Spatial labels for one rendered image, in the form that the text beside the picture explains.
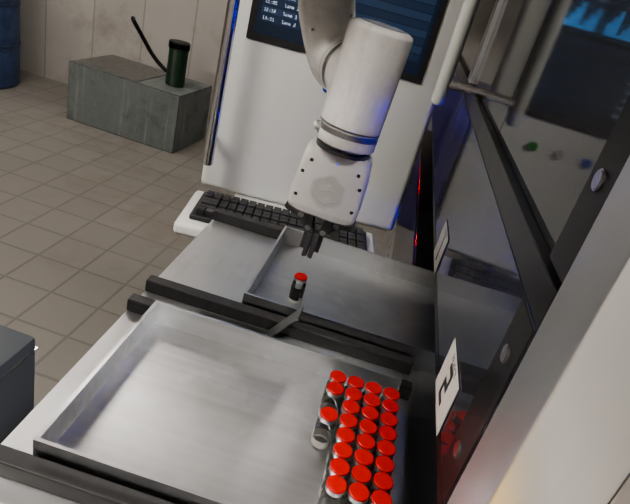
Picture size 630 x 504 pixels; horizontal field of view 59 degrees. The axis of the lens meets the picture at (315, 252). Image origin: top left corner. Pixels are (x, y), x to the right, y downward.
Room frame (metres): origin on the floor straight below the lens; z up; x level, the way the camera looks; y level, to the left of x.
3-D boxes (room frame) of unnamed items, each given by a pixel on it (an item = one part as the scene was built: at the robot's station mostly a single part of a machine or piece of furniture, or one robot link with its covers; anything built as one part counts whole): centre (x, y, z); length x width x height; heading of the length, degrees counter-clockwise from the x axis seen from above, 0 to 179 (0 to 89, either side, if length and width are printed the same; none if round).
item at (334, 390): (0.52, -0.07, 0.91); 0.02 x 0.02 x 0.05
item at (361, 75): (0.76, 0.00, 1.24); 0.09 x 0.08 x 0.13; 32
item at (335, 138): (0.75, 0.00, 1.16); 0.09 x 0.08 x 0.03; 86
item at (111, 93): (3.75, 1.47, 0.40); 0.80 x 0.64 x 0.80; 82
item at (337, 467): (0.47, -0.08, 0.91); 0.18 x 0.02 x 0.05; 176
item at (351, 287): (0.81, -0.09, 0.90); 0.34 x 0.26 x 0.04; 86
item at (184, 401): (0.47, 0.03, 0.90); 0.34 x 0.26 x 0.04; 86
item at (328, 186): (0.75, 0.00, 1.10); 0.10 x 0.07 x 0.11; 86
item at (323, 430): (0.48, -0.06, 0.91); 0.02 x 0.02 x 0.05
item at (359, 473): (0.46, -0.11, 0.91); 0.18 x 0.02 x 0.05; 176
